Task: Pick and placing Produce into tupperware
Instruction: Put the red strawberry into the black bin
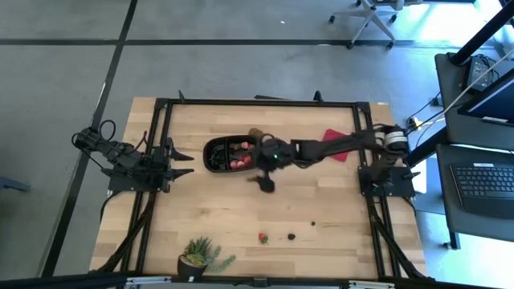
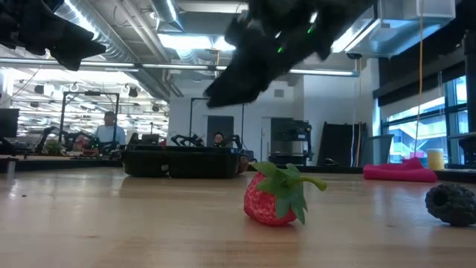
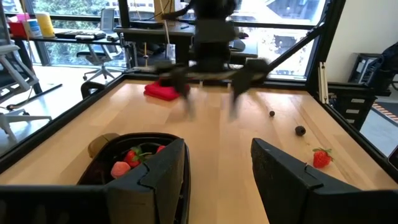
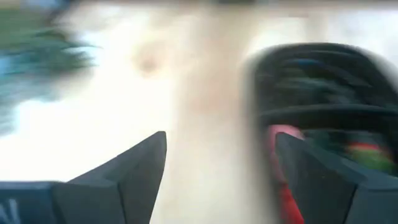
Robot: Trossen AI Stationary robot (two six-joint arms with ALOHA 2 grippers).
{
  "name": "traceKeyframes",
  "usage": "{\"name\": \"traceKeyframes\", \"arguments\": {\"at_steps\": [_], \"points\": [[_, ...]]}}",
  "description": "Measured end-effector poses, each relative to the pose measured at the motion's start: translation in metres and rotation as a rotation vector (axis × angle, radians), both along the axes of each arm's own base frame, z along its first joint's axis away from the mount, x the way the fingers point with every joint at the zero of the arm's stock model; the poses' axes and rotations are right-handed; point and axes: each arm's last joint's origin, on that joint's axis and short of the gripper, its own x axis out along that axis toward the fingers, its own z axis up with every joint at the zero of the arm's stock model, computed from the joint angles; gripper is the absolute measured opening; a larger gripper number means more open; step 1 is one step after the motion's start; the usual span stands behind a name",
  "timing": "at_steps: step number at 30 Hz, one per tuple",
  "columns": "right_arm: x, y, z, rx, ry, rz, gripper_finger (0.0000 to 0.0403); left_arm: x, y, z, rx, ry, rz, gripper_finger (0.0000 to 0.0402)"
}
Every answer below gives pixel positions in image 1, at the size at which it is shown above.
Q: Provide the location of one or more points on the grey furniture leg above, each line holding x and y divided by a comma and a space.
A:
12, 184

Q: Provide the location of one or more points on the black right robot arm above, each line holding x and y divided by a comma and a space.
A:
341, 146

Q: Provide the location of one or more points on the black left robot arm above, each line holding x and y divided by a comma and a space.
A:
120, 156

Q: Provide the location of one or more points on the brown toy kiwi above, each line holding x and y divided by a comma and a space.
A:
255, 132

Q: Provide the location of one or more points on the black plastic tupperware container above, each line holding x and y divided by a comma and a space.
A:
214, 156

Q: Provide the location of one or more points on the yellow floor plug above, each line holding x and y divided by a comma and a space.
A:
415, 120

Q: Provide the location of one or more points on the dark grey desk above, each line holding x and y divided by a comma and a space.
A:
454, 120
445, 208

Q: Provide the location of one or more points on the office chair base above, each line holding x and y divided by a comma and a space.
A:
363, 20

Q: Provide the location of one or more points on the black power adapter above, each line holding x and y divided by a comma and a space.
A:
480, 72

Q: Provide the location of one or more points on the potted green succulent plant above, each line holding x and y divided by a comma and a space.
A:
197, 255

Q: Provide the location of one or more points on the black stand pole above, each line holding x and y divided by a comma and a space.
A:
482, 36

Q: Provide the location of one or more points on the black front crossbar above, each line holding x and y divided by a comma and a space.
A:
60, 281

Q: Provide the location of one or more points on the large red toy strawberry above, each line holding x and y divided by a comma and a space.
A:
263, 238

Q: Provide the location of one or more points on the black aluminium table frame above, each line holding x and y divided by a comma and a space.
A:
261, 102

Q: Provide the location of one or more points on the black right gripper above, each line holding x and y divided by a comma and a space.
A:
277, 156

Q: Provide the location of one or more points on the pink plush toy fruit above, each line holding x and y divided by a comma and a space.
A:
245, 144

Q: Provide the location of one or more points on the black desk monitor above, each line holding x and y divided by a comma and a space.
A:
494, 100

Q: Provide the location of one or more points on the small red toy strawberry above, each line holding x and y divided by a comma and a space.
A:
247, 159

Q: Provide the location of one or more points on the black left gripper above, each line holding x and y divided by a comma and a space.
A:
156, 166

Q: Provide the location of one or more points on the leafy red toy strawberry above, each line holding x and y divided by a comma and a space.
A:
235, 146

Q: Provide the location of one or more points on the pink-red folded cloth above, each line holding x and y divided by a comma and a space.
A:
331, 134

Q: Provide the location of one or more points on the black computer keyboard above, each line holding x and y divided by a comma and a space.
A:
482, 188

